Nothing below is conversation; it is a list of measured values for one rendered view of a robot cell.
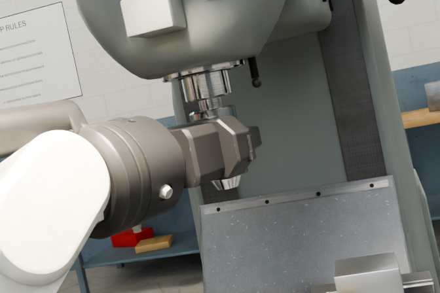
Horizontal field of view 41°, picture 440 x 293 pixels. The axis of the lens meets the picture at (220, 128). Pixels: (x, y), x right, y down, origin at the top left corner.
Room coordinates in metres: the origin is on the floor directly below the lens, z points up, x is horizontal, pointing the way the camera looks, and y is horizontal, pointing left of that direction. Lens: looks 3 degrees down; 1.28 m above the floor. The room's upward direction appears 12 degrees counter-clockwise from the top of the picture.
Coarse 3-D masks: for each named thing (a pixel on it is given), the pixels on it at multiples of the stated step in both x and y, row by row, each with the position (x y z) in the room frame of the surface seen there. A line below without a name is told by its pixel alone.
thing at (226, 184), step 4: (240, 176) 0.59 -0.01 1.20; (220, 180) 0.58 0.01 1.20; (224, 180) 0.58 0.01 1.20; (228, 180) 0.58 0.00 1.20; (232, 180) 0.58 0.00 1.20; (236, 180) 0.59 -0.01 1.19; (216, 184) 0.59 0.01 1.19; (220, 184) 0.59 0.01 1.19; (224, 184) 0.58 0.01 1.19; (228, 184) 0.58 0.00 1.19; (232, 184) 0.59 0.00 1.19; (236, 184) 0.59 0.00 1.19; (220, 188) 0.59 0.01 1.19; (224, 188) 0.59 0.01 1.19; (228, 188) 0.59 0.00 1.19
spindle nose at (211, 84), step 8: (216, 72) 0.58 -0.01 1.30; (224, 72) 0.58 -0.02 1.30; (184, 80) 0.59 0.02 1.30; (192, 80) 0.58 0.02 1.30; (200, 80) 0.57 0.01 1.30; (208, 80) 0.57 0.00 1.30; (216, 80) 0.58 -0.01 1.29; (224, 80) 0.58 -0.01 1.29; (184, 88) 0.59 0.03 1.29; (192, 88) 0.58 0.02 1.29; (200, 88) 0.57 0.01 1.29; (208, 88) 0.57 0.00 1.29; (216, 88) 0.57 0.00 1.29; (224, 88) 0.58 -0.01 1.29; (192, 96) 0.58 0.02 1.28; (200, 96) 0.57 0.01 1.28; (208, 96) 0.57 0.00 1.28
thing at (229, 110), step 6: (216, 108) 0.58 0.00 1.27; (222, 108) 0.58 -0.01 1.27; (228, 108) 0.58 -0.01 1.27; (234, 108) 0.59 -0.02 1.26; (192, 114) 0.58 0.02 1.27; (198, 114) 0.58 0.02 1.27; (204, 114) 0.58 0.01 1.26; (210, 114) 0.57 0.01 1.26; (216, 114) 0.57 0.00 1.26; (222, 114) 0.58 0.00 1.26; (228, 114) 0.58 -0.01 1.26; (192, 120) 0.59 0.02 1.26; (198, 120) 0.58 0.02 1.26
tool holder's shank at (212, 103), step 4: (216, 96) 0.58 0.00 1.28; (220, 96) 0.59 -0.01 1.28; (200, 100) 0.58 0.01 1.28; (204, 100) 0.59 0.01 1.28; (208, 100) 0.59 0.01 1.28; (212, 100) 0.59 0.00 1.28; (216, 100) 0.59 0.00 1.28; (220, 100) 0.59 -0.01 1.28; (200, 104) 0.59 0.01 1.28; (204, 104) 0.59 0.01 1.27; (208, 104) 0.59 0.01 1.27; (212, 104) 0.59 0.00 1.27; (216, 104) 0.59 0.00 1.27; (220, 104) 0.59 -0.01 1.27; (200, 108) 0.59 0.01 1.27; (204, 108) 0.59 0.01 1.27; (208, 108) 0.59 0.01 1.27; (212, 108) 0.59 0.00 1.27
